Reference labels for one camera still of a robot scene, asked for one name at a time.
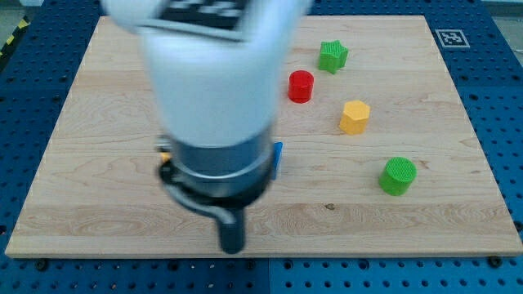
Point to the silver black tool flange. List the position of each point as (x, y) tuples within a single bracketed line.
[(228, 176)]

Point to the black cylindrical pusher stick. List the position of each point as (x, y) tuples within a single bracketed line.
[(231, 228)]

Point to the yellow heart block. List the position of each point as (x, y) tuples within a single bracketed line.
[(165, 157)]

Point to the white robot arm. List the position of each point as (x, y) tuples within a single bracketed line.
[(215, 69)]

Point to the blue block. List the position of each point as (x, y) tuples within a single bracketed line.
[(278, 147)]

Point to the red cylinder block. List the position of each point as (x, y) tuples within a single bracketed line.
[(300, 86)]

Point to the yellow hexagon block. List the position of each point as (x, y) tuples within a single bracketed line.
[(355, 116)]

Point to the light wooden board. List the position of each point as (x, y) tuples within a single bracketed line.
[(380, 158)]

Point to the green star block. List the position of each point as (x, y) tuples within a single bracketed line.
[(333, 56)]

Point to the green cylinder block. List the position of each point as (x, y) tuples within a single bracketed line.
[(397, 176)]

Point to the white fiducial marker tag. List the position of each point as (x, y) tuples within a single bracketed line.
[(452, 38)]

